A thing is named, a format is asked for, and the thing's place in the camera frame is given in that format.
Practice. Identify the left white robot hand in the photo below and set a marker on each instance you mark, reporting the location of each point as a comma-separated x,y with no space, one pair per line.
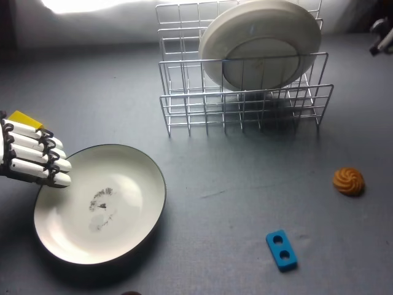
30,153

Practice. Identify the white plate with black rim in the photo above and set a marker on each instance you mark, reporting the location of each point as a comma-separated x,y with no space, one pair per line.
261,30
122,184

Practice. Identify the yellow block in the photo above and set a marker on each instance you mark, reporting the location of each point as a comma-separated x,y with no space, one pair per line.
21,116

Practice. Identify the blue block with two holes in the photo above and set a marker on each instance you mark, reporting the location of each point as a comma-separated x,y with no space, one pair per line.
282,250

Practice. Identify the orange swirl cookie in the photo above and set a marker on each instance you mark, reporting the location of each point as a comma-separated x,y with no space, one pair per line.
349,182

